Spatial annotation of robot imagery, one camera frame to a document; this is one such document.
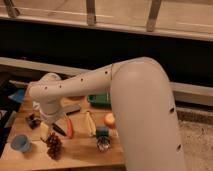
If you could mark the orange carrot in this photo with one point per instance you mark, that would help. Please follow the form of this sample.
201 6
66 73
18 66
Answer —
69 127

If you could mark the grey sponge block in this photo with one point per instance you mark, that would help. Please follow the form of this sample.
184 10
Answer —
70 107

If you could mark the blue object beside table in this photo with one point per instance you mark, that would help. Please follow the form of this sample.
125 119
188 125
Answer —
18 96

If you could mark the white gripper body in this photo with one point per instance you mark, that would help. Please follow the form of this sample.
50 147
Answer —
51 118

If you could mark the blue plastic cup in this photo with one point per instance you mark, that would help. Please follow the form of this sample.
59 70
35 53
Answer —
21 143

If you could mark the dark red grape bunch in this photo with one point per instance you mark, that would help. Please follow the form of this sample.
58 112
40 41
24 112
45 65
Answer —
54 146

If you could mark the green block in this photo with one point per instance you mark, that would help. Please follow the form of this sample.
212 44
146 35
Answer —
102 131

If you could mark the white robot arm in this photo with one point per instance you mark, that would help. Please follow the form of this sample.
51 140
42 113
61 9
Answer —
142 102

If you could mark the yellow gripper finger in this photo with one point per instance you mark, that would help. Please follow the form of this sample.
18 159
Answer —
44 131

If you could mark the green plastic tray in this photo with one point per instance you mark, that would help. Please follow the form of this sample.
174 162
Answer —
99 100

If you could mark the orange fruit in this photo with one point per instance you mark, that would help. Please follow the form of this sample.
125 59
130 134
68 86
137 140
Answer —
109 120

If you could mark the black handled tool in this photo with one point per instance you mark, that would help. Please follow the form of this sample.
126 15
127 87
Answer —
34 121

